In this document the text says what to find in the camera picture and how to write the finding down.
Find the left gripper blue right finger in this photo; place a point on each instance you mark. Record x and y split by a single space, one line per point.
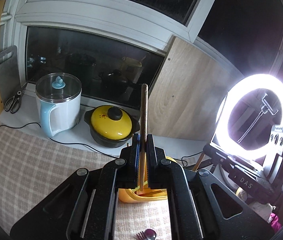
200 205

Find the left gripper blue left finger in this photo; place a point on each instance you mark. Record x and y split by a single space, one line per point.
84 205

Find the wooden chopstick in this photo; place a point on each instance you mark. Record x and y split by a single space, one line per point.
199 160
143 133

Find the purple plastic spoon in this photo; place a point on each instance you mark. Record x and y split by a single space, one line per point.
150 234

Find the yellow plastic bin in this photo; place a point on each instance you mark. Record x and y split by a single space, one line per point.
147 195

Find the green plastic utensil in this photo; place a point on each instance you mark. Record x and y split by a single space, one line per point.
138 187

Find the metal fork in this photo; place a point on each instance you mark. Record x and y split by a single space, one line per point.
141 236

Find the gloved right hand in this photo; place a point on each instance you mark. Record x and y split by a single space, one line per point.
263 210

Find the plaid pink table mat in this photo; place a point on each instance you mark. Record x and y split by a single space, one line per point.
31 167

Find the yellow lid black pot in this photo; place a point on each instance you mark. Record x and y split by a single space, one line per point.
111 126

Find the light wood panel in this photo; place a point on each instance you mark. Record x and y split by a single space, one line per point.
187 94

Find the white blue electric kettle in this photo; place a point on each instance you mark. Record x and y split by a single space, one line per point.
58 98

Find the grey cutting board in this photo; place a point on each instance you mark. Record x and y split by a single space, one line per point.
9 73

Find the black handled scissors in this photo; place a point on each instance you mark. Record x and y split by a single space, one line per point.
13 103

